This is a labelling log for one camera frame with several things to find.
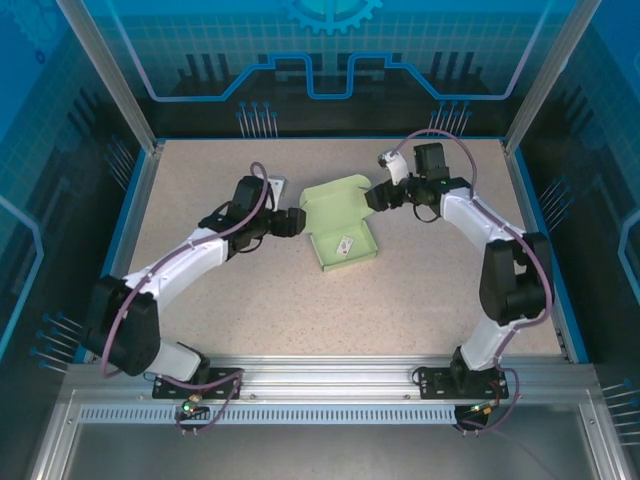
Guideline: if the light green paper box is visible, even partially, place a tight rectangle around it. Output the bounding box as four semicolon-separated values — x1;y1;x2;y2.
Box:
298;173;378;274

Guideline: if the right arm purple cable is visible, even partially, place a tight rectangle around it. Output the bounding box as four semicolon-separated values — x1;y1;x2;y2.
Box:
392;128;557;436

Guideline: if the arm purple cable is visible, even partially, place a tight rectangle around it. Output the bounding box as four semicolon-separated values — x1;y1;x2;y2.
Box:
99;161;274;436
392;128;557;436

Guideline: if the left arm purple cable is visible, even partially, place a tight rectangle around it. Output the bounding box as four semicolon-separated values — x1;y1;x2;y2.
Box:
99;161;274;436

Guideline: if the aluminium side rail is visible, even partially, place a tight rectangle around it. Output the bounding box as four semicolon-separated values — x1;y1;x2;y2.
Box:
82;142;166;365
502;142;571;364

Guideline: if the aluminium frame post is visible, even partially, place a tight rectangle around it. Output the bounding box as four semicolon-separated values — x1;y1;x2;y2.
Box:
54;0;167;154
502;0;609;154

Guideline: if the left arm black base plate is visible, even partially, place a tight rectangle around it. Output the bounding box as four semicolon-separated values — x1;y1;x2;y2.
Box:
152;366;246;401

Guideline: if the wide aluminium mounting rail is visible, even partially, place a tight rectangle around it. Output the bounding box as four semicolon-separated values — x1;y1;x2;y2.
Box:
64;355;599;401

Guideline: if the slotted grey cable duct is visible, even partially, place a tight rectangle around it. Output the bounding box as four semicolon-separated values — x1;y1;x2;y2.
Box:
78;404;459;426

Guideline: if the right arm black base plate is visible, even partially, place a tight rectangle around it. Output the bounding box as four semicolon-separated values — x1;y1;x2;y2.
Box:
414;366;512;401

